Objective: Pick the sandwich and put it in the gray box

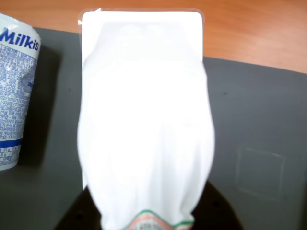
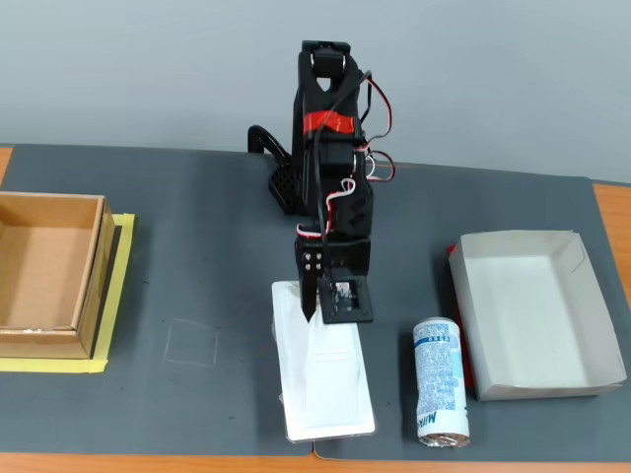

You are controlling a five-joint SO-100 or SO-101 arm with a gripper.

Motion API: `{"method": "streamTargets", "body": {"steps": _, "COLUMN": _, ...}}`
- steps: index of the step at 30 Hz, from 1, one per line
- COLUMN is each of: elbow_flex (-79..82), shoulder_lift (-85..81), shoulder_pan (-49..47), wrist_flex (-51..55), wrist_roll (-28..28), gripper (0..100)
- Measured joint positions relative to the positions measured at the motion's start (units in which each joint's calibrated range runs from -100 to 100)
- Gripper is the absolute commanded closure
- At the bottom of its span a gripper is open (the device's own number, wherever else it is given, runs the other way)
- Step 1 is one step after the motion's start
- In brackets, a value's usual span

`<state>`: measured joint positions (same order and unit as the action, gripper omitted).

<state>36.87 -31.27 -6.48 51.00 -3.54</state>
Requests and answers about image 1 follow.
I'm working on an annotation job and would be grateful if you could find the sandwich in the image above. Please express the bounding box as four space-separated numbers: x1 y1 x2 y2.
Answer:
77 8 216 230

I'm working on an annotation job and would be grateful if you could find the white blue Milkis can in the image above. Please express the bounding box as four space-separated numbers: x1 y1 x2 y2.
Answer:
0 13 42 171

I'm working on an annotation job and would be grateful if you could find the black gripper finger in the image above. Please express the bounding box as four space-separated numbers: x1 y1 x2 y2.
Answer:
191 182 243 230
53 186 105 230

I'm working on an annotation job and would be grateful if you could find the dark gray table mat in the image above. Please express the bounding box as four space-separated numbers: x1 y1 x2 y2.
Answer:
0 26 307 230

